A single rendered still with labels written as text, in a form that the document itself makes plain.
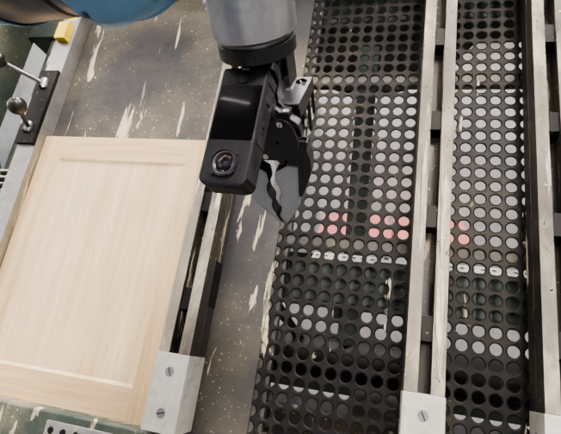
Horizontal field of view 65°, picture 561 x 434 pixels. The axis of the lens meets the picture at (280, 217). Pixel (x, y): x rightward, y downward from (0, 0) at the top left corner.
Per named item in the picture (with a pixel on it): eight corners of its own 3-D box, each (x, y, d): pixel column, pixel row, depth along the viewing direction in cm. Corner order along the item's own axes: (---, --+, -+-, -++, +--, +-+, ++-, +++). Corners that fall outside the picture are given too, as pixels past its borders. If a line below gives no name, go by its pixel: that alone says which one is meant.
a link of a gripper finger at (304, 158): (317, 189, 48) (310, 118, 43) (314, 199, 47) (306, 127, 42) (276, 187, 50) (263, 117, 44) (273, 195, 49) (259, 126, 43)
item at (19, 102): (18, 134, 103) (2, 106, 91) (23, 120, 105) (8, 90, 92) (35, 139, 104) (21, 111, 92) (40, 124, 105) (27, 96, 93)
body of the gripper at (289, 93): (320, 126, 50) (310, 14, 42) (301, 170, 44) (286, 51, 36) (256, 124, 52) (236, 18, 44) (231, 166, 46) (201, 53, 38)
